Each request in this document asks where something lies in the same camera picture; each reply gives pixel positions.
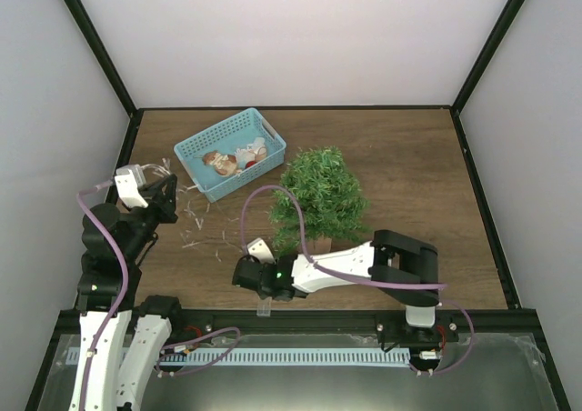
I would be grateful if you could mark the black frame post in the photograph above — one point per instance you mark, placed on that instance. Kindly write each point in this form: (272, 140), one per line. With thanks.
(496, 36)
(84, 23)

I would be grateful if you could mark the light blue cable duct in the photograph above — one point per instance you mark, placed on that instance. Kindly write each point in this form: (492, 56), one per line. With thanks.
(373, 357)

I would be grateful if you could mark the clear battery box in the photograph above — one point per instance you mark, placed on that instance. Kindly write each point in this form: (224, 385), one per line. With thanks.
(264, 307)

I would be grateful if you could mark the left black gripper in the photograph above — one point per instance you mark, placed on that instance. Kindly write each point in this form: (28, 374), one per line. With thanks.
(168, 204)

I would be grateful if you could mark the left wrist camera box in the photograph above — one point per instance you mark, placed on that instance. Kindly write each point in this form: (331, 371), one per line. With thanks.
(128, 181)

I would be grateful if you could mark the black frame post right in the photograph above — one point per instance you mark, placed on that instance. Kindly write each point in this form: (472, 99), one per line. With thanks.
(496, 36)

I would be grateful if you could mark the black frame post left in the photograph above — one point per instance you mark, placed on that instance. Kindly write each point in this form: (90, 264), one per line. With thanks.
(84, 23)

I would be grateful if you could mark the black aluminium front rail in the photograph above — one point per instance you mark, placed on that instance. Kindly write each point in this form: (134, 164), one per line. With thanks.
(382, 322)

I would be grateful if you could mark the blue plastic basket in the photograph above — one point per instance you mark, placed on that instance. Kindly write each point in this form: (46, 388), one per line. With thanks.
(230, 154)

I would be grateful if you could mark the gingerbread figure ornament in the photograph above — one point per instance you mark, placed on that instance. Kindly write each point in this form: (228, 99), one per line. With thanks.
(224, 164)

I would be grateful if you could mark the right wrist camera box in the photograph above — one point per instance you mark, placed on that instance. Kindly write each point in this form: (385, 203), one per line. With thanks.
(259, 249)

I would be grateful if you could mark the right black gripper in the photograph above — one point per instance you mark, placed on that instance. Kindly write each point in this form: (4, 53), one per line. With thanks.
(263, 294)

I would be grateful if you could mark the small green christmas tree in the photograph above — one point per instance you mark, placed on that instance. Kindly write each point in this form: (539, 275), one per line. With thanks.
(329, 195)

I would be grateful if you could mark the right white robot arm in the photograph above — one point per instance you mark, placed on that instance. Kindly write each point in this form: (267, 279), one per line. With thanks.
(402, 267)

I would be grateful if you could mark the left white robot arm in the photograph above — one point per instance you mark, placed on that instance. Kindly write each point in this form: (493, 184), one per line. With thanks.
(120, 341)

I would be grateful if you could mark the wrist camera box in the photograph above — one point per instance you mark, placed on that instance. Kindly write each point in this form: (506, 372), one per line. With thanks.
(259, 249)
(128, 181)

